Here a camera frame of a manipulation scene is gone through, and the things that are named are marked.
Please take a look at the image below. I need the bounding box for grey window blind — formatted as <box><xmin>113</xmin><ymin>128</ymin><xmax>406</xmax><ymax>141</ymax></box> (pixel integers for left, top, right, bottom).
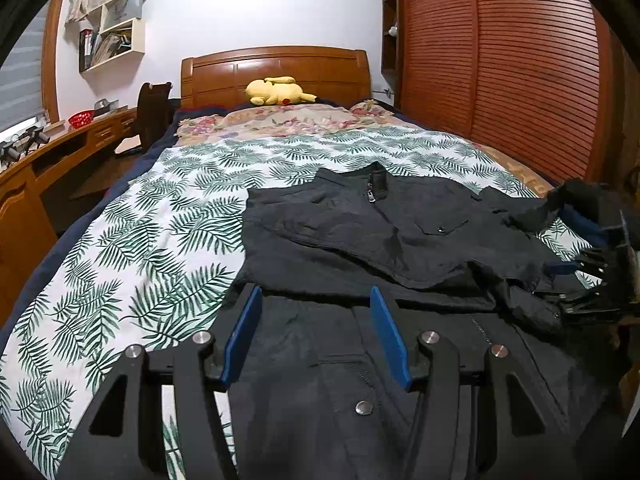
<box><xmin>0</xmin><ymin>0</ymin><xmax>52</xmax><ymax>136</ymax></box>

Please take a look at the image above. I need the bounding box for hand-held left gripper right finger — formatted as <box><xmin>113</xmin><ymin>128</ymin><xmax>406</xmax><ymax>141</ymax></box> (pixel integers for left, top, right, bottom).
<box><xmin>370</xmin><ymin>287</ymin><xmax>583</xmax><ymax>480</ymax></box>

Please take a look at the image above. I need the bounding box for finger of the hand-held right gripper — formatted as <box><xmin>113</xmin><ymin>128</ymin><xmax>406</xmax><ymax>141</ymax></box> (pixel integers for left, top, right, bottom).
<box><xmin>532</xmin><ymin>287</ymin><xmax>606</xmax><ymax>323</ymax></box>
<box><xmin>545</xmin><ymin>247</ymin><xmax>608</xmax><ymax>276</ymax></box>

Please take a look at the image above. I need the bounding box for floral pillow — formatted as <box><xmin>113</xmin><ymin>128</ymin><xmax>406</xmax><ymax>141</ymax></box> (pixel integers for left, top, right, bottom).
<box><xmin>177</xmin><ymin>105</ymin><xmax>353</xmax><ymax>146</ymax></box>
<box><xmin>350</xmin><ymin>99</ymin><xmax>417</xmax><ymax>132</ymax></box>

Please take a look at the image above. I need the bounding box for dark clothes pile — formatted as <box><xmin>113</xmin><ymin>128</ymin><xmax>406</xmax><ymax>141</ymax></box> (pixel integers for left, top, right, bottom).
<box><xmin>547</xmin><ymin>179</ymin><xmax>623</xmax><ymax>248</ymax></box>

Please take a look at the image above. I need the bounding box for wooden headboard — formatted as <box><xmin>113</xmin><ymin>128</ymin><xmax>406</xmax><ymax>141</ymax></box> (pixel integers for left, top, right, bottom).
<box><xmin>180</xmin><ymin>46</ymin><xmax>372</xmax><ymax>110</ymax></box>

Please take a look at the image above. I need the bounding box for leaf print blanket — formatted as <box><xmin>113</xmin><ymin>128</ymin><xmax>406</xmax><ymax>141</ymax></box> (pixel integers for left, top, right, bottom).
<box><xmin>0</xmin><ymin>127</ymin><xmax>601</xmax><ymax>480</ymax></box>

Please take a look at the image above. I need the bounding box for white wall shelf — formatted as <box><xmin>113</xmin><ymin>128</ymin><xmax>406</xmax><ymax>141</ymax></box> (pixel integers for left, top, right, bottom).
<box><xmin>77</xmin><ymin>0</ymin><xmax>151</xmax><ymax>73</ymax></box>

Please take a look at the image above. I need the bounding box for dark brown chair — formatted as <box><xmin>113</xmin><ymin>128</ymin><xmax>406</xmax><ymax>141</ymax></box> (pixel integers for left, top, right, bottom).
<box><xmin>115</xmin><ymin>81</ymin><xmax>174</xmax><ymax>158</ymax></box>

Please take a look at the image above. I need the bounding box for brown bed mat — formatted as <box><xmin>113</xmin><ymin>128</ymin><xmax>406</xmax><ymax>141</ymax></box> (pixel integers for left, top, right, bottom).
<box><xmin>472</xmin><ymin>142</ymin><xmax>553</xmax><ymax>196</ymax></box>

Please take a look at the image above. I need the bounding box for black jacket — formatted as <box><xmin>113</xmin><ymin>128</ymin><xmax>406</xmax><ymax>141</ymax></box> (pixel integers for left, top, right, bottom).
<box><xmin>222</xmin><ymin>162</ymin><xmax>621</xmax><ymax>480</ymax></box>

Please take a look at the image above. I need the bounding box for yellow plush toy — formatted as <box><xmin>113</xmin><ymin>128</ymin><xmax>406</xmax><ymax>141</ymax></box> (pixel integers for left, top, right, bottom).
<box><xmin>244</xmin><ymin>76</ymin><xmax>317</xmax><ymax>107</ymax></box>

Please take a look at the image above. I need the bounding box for wooden window frame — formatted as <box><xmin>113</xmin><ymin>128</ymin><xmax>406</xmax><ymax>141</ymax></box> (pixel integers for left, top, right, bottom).
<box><xmin>41</xmin><ymin>0</ymin><xmax>68</xmax><ymax>123</ymax></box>

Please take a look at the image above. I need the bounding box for wooden desk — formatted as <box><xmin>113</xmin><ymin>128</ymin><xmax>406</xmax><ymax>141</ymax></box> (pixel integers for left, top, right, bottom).
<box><xmin>0</xmin><ymin>105</ymin><xmax>142</xmax><ymax>328</ymax></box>

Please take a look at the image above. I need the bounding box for navy bed sheet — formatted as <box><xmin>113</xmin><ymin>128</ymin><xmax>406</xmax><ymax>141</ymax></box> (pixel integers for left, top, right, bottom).
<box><xmin>0</xmin><ymin>107</ymin><xmax>178</xmax><ymax>343</ymax></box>

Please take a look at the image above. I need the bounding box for black desk device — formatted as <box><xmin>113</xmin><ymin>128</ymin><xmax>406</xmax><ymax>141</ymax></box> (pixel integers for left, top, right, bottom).
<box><xmin>0</xmin><ymin>127</ymin><xmax>51</xmax><ymax>165</ymax></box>

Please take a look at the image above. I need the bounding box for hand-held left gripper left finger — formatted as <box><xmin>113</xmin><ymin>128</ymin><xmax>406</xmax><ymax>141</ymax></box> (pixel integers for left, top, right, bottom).
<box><xmin>57</xmin><ymin>285</ymin><xmax>263</xmax><ymax>480</ymax></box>

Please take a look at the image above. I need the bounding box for wooden open shelf unit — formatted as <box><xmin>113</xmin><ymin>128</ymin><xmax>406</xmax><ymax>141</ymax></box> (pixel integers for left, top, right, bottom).
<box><xmin>381</xmin><ymin>0</ymin><xmax>402</xmax><ymax>92</ymax></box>

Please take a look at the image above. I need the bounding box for wooden louvered wardrobe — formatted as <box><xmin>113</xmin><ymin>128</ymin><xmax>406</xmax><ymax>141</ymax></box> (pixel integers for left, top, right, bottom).
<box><xmin>397</xmin><ymin>0</ymin><xmax>618</xmax><ymax>186</ymax></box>

